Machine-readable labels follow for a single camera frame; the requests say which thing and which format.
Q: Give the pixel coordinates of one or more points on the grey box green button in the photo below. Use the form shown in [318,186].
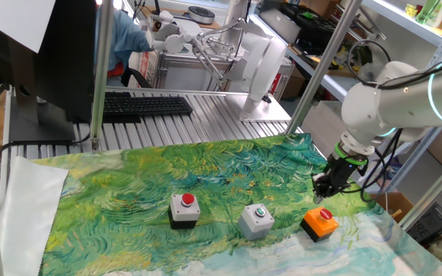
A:
[253,224]

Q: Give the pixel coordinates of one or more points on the yellow small container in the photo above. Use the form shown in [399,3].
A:
[411,10]

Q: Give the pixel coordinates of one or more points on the black tool case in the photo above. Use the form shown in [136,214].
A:
[313,30]

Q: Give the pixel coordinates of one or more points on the round black speaker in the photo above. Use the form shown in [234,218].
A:
[201,14]

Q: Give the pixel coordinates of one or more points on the white black box red button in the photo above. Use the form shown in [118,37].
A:
[184,212]

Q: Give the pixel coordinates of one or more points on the black keyboard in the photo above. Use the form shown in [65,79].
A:
[148,105]

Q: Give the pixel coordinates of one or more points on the black computer monitor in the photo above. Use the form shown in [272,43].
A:
[63,57]

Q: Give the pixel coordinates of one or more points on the white metal shelf rack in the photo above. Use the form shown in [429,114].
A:
[397,21]

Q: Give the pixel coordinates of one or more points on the white paper sheet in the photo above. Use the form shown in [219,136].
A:
[17,19]

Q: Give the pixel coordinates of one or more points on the green transparent bottle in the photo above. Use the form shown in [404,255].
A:
[427,10]

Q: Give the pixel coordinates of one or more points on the brown cardboard box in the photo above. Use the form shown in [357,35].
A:
[391,205]

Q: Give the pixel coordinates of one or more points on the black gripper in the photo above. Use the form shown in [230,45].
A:
[344,176]

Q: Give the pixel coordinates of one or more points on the silver aluminium case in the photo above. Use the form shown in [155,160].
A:
[182,76]

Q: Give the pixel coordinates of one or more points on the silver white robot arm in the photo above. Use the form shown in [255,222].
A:
[397,103]

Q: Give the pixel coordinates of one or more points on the grey laptop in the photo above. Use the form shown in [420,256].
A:
[278,25]

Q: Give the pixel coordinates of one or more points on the wooden background desk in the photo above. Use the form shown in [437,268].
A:
[167,13]

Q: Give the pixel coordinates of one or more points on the orange box red button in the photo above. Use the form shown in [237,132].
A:
[317,226]

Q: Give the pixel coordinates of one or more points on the white haptic teleoperation device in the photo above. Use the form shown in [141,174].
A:
[261,65]

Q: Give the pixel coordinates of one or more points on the person in blue shirt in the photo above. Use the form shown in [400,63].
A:
[125,38]

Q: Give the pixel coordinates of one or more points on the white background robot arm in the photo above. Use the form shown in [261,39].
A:
[235,19]

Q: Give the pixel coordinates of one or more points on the green blue painting cloth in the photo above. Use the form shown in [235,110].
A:
[129,191]

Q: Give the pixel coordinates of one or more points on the cream coloured bottle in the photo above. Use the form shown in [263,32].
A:
[441,13]

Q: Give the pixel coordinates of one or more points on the black plastic crate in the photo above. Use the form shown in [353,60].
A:
[430,224]

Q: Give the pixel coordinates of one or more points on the white satin cloth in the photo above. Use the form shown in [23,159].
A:
[29,214]

